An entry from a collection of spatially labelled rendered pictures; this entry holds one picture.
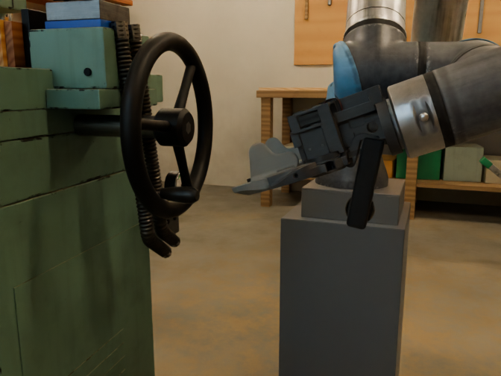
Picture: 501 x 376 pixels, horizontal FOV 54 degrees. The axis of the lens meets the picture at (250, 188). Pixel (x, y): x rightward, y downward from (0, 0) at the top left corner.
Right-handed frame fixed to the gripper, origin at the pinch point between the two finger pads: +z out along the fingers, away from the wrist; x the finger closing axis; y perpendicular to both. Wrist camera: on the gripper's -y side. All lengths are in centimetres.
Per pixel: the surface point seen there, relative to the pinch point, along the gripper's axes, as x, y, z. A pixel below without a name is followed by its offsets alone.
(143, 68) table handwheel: 1.3, 19.8, 8.3
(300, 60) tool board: -341, 55, 46
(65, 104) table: -1.7, 20.3, 24.2
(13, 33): -4.3, 34.2, 30.4
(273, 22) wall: -344, 92, 57
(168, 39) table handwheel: -6.1, 23.8, 6.6
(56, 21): -4.7, 32.9, 22.6
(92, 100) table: -1.7, 19.3, 19.5
